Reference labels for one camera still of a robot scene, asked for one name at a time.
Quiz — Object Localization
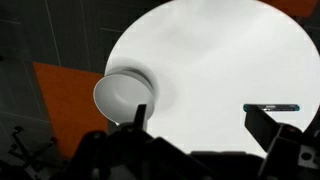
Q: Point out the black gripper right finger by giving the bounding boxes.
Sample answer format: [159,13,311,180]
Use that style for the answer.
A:
[244,104,280,152]

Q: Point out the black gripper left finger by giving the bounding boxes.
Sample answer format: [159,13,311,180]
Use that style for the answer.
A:
[134,104,147,128]

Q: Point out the green marker pen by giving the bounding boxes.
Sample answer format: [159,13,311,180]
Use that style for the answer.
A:
[243,104,300,112]

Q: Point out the grey bowl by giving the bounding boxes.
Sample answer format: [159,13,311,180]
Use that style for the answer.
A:
[93,67,156,124]

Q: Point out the round white table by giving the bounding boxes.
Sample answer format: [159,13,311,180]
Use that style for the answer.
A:
[106,0,320,155]

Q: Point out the black office chair base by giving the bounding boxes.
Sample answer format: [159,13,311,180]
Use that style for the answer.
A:
[8,126,57,172]

